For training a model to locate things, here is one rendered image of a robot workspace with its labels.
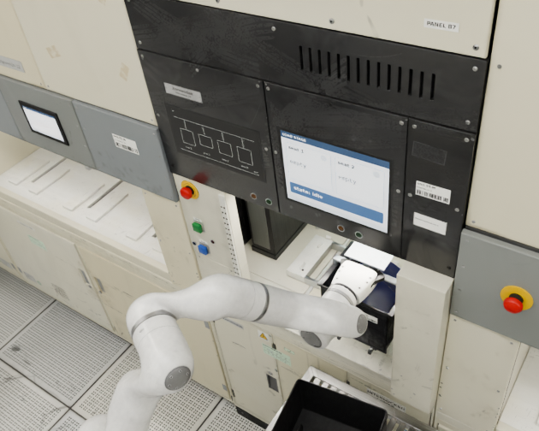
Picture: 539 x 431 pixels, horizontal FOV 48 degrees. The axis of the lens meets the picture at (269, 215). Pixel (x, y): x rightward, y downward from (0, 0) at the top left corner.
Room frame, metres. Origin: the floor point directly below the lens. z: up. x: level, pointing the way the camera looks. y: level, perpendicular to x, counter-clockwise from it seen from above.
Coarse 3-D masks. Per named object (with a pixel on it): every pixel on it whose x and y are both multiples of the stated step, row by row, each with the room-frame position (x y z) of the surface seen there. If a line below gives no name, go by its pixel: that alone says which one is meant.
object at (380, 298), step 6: (384, 282) 1.10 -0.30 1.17; (378, 288) 1.11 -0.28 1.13; (384, 288) 1.10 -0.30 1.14; (390, 288) 1.09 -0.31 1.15; (372, 294) 1.13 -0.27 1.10; (378, 294) 1.11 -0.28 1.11; (384, 294) 1.10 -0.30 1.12; (390, 294) 1.09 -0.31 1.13; (366, 300) 1.14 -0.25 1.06; (372, 300) 1.12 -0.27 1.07; (378, 300) 1.11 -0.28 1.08; (384, 300) 1.10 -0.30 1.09; (390, 300) 1.09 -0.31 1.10; (378, 306) 1.11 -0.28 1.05; (384, 306) 1.10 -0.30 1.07; (390, 306) 1.09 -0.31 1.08
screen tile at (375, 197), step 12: (336, 168) 1.08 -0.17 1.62; (348, 168) 1.06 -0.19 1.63; (360, 168) 1.04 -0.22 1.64; (372, 168) 1.02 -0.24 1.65; (336, 180) 1.08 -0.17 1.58; (372, 180) 1.02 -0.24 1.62; (336, 192) 1.08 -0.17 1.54; (348, 192) 1.06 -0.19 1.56; (360, 192) 1.04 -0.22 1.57; (372, 192) 1.02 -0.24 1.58; (372, 204) 1.02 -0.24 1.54
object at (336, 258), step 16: (336, 256) 1.21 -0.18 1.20; (352, 256) 1.12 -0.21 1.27; (368, 256) 1.12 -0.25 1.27; (384, 256) 1.11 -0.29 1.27; (368, 304) 1.03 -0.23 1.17; (368, 320) 1.02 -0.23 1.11; (384, 320) 0.99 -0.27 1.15; (368, 336) 1.02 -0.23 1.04; (384, 336) 0.99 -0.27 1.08; (368, 352) 1.02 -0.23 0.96; (384, 352) 0.99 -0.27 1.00
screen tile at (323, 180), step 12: (288, 144) 1.16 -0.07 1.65; (288, 156) 1.16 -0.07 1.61; (300, 156) 1.14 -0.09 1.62; (312, 156) 1.12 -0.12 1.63; (288, 168) 1.17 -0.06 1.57; (300, 168) 1.14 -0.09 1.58; (324, 168) 1.10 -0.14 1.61; (300, 180) 1.15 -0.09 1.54; (312, 180) 1.12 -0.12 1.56; (324, 180) 1.10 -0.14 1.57
